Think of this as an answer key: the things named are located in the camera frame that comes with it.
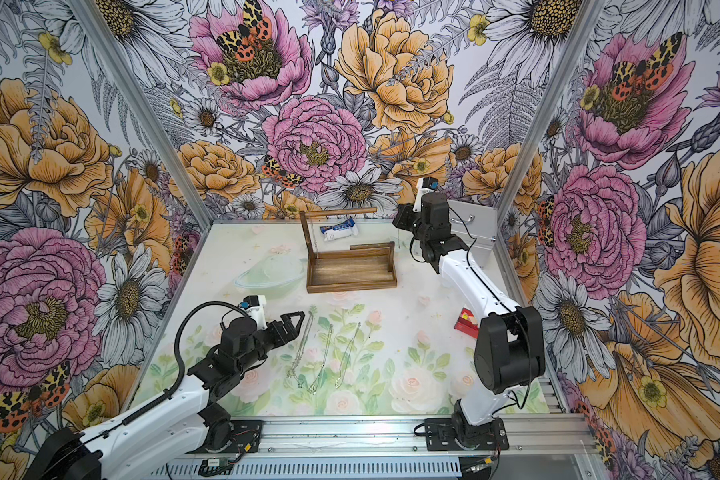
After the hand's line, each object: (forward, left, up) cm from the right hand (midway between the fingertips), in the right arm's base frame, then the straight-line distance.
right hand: (394, 211), depth 86 cm
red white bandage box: (-23, -21, -25) cm, 39 cm away
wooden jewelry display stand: (+2, +10, -28) cm, 30 cm away
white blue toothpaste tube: (+18, +17, -24) cm, 35 cm away
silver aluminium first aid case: (+8, -28, -15) cm, 33 cm away
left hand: (-25, +29, -19) cm, 43 cm away
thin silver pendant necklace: (-38, +24, -29) cm, 53 cm away
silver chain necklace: (-34, +30, -28) cm, 54 cm away
